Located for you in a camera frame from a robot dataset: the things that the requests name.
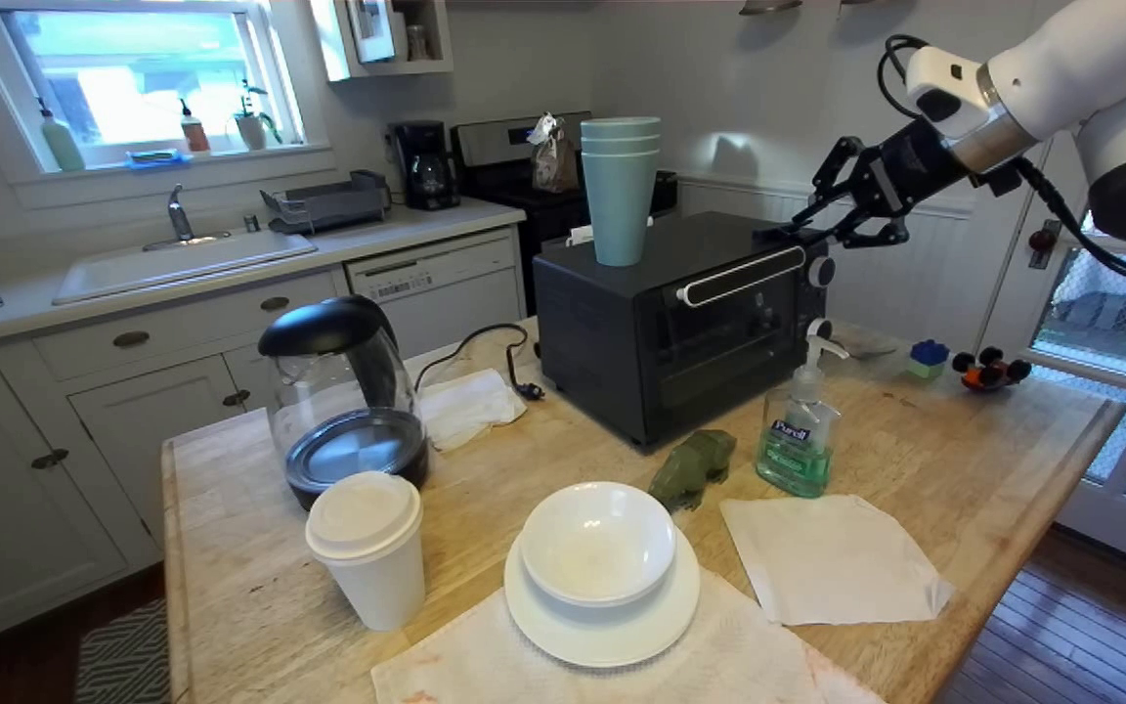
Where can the white dishwasher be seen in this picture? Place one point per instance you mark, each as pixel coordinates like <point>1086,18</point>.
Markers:
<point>446,293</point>

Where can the glass electric kettle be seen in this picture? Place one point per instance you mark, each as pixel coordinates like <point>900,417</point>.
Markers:
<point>348,440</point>

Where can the white plate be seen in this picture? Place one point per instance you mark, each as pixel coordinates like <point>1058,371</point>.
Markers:
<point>602,631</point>

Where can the potted plant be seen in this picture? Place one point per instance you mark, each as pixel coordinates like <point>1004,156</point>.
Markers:
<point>252,127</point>

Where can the patterned rug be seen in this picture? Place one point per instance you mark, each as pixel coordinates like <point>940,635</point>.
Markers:
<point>128,655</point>

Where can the green toy animal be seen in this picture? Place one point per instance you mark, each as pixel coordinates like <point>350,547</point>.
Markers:
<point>695,464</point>

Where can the toaster oven knob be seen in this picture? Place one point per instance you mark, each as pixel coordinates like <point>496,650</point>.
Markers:
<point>821,272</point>
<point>819,330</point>

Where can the black toaster oven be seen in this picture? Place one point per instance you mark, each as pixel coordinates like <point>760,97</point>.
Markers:
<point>602,323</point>

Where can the toaster oven door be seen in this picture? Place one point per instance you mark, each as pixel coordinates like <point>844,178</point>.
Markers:
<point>729,342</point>

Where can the tap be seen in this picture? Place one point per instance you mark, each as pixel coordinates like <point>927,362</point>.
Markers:
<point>178,215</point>

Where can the window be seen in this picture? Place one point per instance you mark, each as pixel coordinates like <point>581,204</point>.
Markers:
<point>133,68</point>

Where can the grey dish rack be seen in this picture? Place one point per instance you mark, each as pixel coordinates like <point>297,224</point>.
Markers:
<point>328,203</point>

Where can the white kitchen cabinet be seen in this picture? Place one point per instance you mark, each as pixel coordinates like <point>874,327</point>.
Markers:
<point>84,440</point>

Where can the large paper towel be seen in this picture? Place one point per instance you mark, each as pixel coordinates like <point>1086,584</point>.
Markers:
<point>485,665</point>

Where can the orange soap bottle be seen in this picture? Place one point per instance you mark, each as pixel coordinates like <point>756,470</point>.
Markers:
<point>195,132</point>

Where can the white paper cup with lid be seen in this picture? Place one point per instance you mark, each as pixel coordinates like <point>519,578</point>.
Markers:
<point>372,557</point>

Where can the brown paper bag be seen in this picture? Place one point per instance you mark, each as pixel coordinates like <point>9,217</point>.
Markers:
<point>555,156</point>

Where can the black stove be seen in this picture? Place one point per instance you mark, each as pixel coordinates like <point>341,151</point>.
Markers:
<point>504,176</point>

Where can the stack of teal cups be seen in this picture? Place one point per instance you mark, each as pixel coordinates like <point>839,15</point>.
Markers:
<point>620,196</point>

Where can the white wall cabinet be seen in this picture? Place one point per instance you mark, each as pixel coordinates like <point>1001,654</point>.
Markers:
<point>387,39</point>

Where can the white glass door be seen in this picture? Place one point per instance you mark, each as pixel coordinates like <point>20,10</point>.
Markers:
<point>1110,391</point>

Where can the blue sponge dish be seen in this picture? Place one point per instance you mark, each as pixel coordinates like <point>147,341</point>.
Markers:
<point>157,158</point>

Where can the orange and black toy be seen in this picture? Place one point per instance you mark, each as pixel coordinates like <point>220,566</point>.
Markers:
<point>988,372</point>

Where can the blue and green toy blocks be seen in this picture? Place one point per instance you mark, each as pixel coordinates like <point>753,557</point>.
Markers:
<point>929,360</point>

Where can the white bowl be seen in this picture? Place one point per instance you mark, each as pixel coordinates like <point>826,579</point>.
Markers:
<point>597,543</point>

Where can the crumpled white paper towel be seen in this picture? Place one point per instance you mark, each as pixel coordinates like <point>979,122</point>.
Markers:
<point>465,406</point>

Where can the black coffee maker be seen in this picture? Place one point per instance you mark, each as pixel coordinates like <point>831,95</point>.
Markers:
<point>426,166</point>

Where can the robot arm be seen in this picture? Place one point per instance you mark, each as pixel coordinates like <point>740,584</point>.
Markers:
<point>1061,68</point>

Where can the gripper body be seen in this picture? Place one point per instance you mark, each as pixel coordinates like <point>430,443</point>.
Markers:
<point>905,166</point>

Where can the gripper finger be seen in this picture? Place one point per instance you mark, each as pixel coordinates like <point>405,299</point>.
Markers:
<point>876,235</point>
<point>835,166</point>

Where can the green soap bottle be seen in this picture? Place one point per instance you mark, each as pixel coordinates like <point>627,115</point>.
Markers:
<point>62,145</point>

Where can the hand sanitizer pump bottle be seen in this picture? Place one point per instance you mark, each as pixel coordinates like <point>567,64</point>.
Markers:
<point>798,450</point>

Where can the white sink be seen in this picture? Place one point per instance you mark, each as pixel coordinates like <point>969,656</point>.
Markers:
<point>182,264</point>

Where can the white paper napkin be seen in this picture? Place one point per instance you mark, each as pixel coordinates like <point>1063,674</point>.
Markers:
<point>827,562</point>

